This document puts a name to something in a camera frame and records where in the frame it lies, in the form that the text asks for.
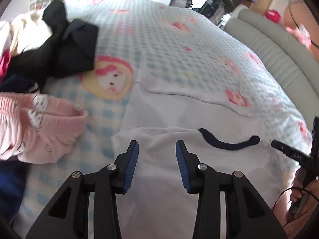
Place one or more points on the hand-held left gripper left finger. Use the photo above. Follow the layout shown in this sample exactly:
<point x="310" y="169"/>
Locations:
<point x="130" y="169"/>

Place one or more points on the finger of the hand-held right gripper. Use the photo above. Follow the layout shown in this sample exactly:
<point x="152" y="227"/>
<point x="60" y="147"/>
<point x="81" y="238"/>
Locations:
<point x="289" y="151"/>

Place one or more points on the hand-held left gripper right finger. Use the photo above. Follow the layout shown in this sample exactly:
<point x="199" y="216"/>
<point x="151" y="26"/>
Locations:
<point x="183" y="169"/>

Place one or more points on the white T-shirt with navy trim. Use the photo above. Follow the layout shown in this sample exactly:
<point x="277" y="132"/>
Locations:
<point x="162" y="109"/>

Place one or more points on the person's right forearm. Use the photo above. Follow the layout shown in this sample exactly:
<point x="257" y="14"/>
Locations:
<point x="289" y="229"/>

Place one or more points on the person's right hand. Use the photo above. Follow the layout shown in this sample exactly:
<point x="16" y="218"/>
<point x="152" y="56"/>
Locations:
<point x="296" y="191"/>

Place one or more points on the pink cat print pyjama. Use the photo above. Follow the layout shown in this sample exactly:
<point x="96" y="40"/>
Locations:
<point x="49" y="129"/>

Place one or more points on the grey padded headboard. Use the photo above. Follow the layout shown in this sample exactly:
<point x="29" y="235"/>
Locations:
<point x="286" y="54"/>

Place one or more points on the pink white cat plush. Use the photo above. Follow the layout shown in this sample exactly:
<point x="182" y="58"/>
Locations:
<point x="300" y="36"/>

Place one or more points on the navy garment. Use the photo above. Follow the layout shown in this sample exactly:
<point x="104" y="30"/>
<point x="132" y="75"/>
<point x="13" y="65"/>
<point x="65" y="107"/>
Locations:
<point x="12" y="191"/>

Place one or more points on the blue checked cartoon blanket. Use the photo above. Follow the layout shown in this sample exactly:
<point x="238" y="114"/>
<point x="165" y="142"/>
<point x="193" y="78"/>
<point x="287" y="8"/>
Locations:
<point x="174" y="42"/>

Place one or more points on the black garment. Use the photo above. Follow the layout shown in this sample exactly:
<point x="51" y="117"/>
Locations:
<point x="79" y="47"/>
<point x="30" y="62"/>

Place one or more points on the red plush toy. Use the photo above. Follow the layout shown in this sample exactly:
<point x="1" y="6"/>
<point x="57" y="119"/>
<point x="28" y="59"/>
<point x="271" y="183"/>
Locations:
<point x="273" y="16"/>

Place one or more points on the white power strip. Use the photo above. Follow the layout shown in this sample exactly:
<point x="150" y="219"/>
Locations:
<point x="226" y="20"/>

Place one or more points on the magenta garment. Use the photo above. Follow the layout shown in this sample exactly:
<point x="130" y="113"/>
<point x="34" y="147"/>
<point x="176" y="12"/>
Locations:
<point x="3" y="64"/>

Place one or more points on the cream garment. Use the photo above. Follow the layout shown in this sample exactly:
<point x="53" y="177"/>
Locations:
<point x="30" y="29"/>

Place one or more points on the white garment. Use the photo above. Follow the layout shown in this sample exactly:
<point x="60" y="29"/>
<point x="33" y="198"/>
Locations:
<point x="5" y="34"/>

